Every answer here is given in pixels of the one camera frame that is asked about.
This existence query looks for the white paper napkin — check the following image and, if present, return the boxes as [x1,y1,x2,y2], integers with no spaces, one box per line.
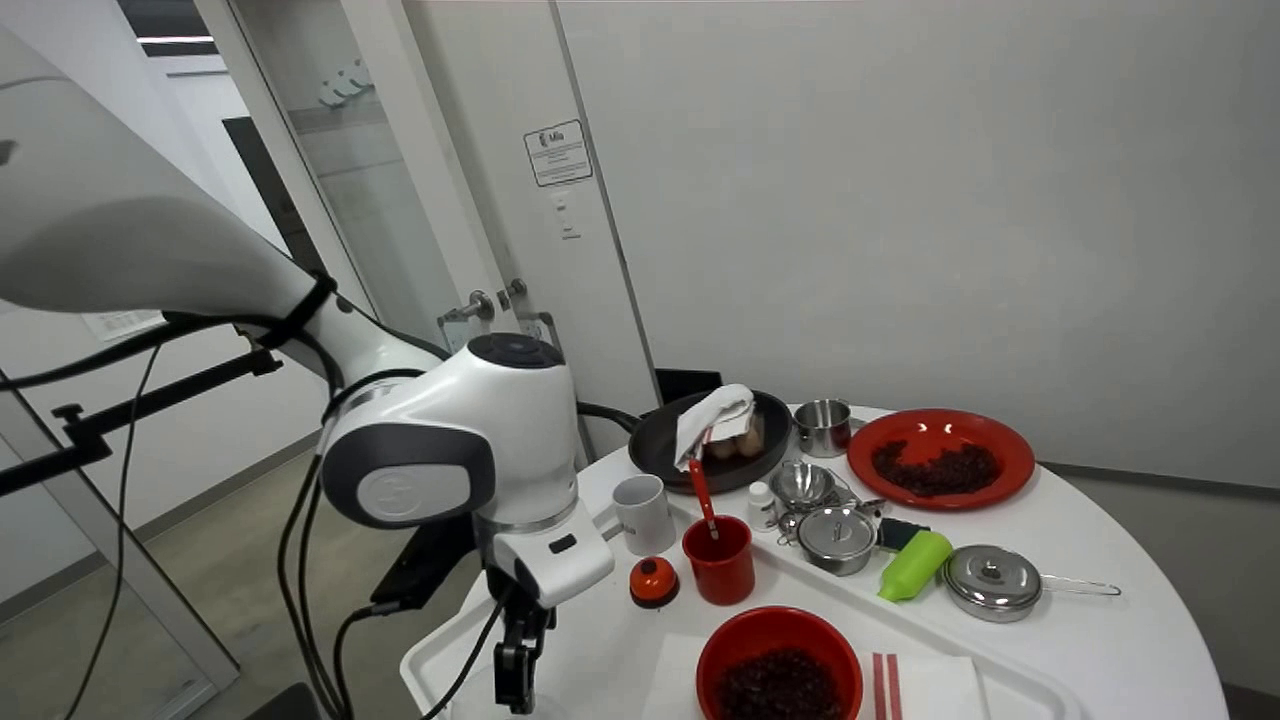
[914,646,993,720]

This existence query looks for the orange bowl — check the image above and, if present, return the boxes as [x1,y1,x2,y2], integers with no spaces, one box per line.
[690,603,867,720]

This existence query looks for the red plate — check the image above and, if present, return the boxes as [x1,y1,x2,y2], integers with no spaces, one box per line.
[843,405,1039,517]

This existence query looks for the small steel cup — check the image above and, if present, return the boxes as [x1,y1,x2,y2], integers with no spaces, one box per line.
[791,394,856,458]

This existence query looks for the steel pot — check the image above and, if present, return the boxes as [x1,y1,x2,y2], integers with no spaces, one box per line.
[791,499,888,574]

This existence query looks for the red cup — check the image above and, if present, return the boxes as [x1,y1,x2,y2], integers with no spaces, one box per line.
[679,517,759,607]

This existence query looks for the green squeeze bottle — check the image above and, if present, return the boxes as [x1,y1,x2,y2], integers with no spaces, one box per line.
[871,517,954,607]

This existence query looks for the steel strainer bowl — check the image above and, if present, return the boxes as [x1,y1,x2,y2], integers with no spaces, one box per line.
[767,456,839,511]

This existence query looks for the white wall sign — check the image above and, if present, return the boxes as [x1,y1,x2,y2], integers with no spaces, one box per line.
[519,114,595,191]

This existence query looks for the white salt shaker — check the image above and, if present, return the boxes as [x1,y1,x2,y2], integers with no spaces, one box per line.
[743,475,779,529]

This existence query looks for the black frying pan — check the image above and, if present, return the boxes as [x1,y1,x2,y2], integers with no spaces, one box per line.
[627,386,797,494]

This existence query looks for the white cloth with red stripe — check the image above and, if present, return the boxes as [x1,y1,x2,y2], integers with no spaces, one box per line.
[671,379,759,473]

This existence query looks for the metal door handle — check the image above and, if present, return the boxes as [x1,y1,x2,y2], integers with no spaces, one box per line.
[437,274,530,332]

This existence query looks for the white mug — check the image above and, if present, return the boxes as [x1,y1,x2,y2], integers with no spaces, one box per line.
[590,473,674,554]

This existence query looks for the black camera boom stand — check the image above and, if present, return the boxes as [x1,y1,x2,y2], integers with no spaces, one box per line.
[0,344,289,499]

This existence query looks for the red spoon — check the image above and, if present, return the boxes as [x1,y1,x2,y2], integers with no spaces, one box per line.
[683,456,725,545]

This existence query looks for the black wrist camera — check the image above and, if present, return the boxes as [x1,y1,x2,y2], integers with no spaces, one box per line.
[367,517,476,610]

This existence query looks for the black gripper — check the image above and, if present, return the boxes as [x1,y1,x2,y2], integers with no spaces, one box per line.
[482,566,558,716]

